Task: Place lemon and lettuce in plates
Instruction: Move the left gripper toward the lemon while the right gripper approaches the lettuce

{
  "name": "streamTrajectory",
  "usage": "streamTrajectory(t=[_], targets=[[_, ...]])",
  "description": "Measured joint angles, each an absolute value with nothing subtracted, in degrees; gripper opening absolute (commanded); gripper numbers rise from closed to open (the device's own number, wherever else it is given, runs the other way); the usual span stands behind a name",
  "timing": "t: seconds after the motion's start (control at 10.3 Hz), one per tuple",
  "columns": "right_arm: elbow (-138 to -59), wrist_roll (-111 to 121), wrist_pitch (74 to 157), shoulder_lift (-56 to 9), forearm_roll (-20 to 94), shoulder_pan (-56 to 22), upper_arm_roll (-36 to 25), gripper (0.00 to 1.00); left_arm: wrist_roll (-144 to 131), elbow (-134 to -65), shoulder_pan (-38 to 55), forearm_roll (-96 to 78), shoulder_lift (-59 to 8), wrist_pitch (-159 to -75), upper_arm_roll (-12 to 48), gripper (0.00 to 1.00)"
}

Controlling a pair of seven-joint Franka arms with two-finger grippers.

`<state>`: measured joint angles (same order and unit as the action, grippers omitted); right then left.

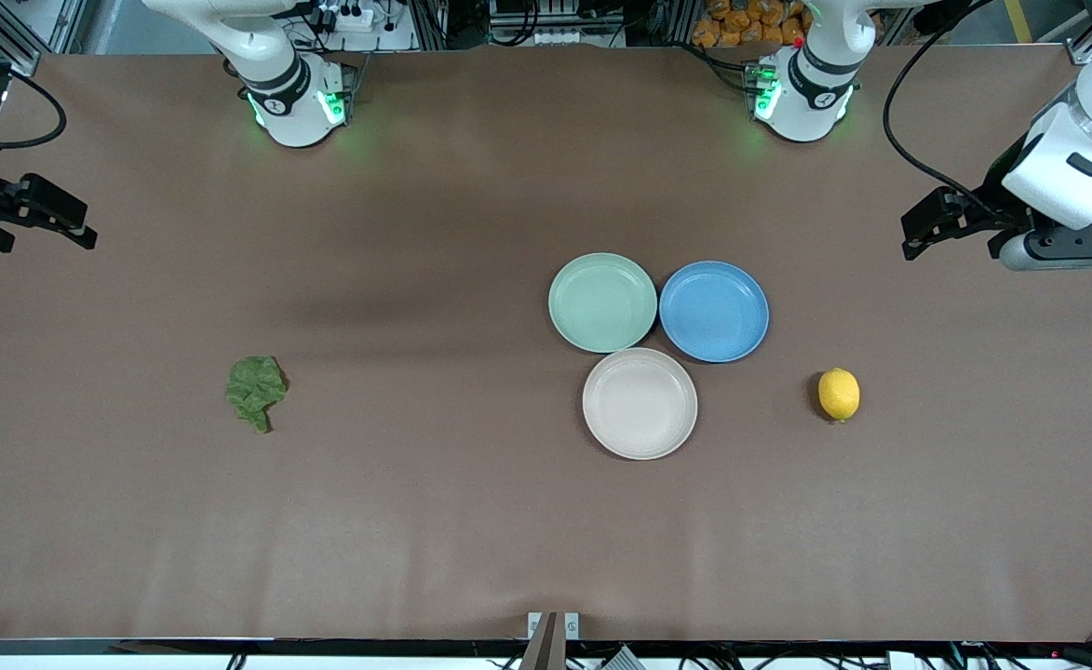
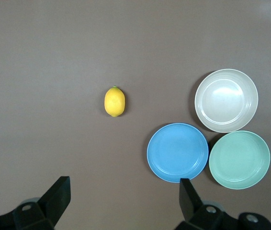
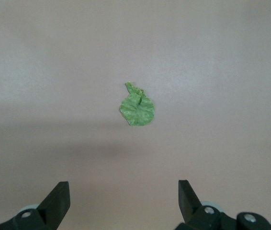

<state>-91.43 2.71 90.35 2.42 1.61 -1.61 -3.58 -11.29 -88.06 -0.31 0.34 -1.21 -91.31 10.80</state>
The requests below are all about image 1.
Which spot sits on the yellow lemon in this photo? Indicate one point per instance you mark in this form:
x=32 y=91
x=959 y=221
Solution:
x=839 y=395

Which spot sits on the blue plate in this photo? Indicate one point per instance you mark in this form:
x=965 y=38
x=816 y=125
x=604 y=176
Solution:
x=713 y=312

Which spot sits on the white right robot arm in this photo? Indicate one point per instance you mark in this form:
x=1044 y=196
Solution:
x=285 y=93

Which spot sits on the green lettuce leaf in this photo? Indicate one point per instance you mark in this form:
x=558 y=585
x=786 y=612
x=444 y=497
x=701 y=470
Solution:
x=255 y=383

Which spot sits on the white power strip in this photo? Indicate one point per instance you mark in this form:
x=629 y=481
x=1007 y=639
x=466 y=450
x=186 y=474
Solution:
x=350 y=19

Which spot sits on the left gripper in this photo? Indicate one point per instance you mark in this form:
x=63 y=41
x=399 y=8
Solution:
x=1000 y=207

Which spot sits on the light green plate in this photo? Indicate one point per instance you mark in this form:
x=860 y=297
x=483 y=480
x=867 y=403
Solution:
x=601 y=302

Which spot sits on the beige plate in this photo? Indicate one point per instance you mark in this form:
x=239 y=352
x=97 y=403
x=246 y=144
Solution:
x=639 y=403

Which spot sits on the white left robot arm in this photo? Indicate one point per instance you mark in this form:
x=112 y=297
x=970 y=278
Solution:
x=820 y=74

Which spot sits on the metal bracket with post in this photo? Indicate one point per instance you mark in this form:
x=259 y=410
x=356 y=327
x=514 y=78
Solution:
x=546 y=637

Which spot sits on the pile of orange fruits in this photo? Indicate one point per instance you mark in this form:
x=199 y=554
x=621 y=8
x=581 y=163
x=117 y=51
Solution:
x=741 y=23

